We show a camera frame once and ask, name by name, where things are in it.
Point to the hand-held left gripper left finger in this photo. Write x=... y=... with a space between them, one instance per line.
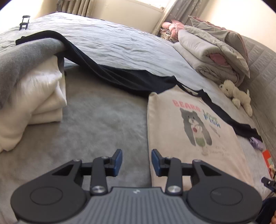
x=118 y=161

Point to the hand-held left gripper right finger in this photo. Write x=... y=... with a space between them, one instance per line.
x=155 y=163

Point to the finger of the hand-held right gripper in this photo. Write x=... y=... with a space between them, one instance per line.
x=268 y=184

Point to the black garment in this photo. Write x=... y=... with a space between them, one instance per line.
x=172 y=129

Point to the red printed box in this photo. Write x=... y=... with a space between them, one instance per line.
x=269 y=160

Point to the dark blue clothing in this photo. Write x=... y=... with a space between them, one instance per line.
x=267 y=209

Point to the purple cloth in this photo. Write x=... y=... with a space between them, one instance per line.
x=257 y=144

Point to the grey bed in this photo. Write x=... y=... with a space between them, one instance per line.
x=97 y=120

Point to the white plush dog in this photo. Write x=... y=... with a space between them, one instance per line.
x=231 y=90

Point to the white folded cloth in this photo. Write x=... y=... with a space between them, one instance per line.
x=38 y=92

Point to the grey quilted headboard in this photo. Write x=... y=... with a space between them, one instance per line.
x=263 y=71

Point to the striped cloth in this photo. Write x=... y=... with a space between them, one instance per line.
x=168 y=37

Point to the pink pillow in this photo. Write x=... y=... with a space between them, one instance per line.
x=172 y=25

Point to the grey folded garment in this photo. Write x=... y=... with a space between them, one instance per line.
x=21 y=58

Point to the folded grey duvet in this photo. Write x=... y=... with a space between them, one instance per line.
x=232 y=41

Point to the grey star-print curtain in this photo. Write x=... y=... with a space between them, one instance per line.
x=79 y=7
x=183 y=13

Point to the bright window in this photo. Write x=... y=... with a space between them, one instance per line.
x=151 y=2

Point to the black metal frame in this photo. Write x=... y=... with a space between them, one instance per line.
x=24 y=25

